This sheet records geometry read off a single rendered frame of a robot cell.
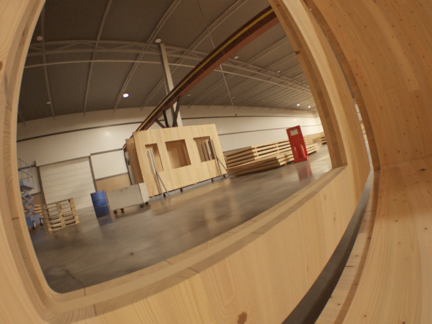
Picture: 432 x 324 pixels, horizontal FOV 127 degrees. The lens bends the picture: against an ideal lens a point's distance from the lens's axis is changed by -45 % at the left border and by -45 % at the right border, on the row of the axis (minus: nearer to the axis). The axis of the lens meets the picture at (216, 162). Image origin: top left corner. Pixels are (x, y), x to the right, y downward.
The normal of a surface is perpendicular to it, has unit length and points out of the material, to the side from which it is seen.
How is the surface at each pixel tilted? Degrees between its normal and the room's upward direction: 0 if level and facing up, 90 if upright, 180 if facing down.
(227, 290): 90
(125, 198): 90
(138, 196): 90
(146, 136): 90
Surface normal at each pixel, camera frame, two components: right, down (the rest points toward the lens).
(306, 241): 0.62, -0.18
